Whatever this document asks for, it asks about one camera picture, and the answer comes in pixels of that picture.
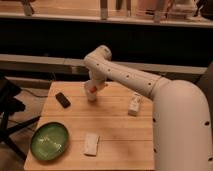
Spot red pepper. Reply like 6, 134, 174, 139
91, 87, 97, 93

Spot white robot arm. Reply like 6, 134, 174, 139
84, 45, 213, 171

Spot white ceramic cup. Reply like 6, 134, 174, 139
87, 87, 97, 101

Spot green ceramic bowl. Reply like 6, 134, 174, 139
30, 122, 69, 161

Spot black rectangular block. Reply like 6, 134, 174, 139
55, 92, 71, 108

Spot white rectangular box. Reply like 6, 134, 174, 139
128, 93, 142, 116

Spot black stand legs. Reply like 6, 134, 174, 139
0, 77, 39, 160

